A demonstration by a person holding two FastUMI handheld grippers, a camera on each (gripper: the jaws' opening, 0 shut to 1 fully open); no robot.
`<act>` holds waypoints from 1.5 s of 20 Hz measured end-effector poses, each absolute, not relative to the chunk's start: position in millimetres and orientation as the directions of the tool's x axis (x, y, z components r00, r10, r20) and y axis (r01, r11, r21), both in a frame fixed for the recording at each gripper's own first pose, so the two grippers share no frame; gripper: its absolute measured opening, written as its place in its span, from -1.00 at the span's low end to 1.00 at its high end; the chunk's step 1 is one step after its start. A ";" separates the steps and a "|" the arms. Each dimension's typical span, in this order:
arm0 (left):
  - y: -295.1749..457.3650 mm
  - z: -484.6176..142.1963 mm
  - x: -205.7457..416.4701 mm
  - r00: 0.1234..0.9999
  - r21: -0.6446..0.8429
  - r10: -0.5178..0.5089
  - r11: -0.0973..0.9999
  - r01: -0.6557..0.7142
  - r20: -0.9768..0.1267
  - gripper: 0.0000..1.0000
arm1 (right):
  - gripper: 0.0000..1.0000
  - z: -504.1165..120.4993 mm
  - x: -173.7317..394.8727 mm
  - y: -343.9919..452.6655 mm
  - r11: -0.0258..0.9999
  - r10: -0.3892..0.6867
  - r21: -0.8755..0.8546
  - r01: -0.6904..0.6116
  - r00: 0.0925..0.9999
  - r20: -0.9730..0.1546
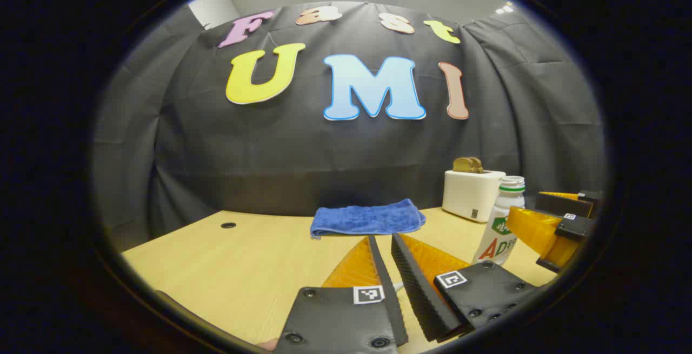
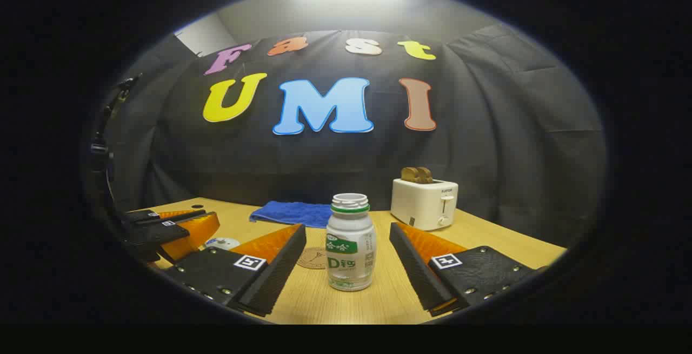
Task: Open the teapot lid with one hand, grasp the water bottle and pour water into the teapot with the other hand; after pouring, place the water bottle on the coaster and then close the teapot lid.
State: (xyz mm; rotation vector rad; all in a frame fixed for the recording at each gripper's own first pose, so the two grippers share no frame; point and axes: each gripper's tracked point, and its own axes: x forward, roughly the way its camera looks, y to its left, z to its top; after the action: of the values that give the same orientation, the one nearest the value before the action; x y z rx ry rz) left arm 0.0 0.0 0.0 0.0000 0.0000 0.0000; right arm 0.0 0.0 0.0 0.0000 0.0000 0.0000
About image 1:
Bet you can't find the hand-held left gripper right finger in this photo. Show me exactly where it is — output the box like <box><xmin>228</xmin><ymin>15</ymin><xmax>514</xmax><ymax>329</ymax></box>
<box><xmin>390</xmin><ymin>232</ymin><xmax>537</xmax><ymax>344</ymax></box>

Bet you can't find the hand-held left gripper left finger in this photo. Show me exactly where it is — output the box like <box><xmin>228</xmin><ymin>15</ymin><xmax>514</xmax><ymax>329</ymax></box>
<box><xmin>273</xmin><ymin>235</ymin><xmax>409</xmax><ymax>354</ymax></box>

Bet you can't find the white water bottle green label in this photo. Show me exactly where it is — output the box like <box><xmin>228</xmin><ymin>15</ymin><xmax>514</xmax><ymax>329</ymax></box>
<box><xmin>472</xmin><ymin>176</ymin><xmax>526</xmax><ymax>266</ymax></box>

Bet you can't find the blue folded towel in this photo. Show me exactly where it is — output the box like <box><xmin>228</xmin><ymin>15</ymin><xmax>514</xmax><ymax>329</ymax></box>
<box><xmin>310</xmin><ymin>198</ymin><xmax>427</xmax><ymax>239</ymax></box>

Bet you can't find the white toaster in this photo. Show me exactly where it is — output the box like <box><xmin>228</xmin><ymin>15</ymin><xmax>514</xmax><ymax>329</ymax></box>
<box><xmin>442</xmin><ymin>169</ymin><xmax>507</xmax><ymax>223</ymax></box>

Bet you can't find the brown toast slice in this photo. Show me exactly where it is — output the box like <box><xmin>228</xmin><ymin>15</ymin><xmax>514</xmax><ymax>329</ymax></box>
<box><xmin>453</xmin><ymin>157</ymin><xmax>485</xmax><ymax>174</ymax></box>

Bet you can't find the black backdrop cloth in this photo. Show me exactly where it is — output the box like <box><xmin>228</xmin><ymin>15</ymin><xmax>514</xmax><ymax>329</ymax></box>
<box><xmin>92</xmin><ymin>2</ymin><xmax>606</xmax><ymax>238</ymax></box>

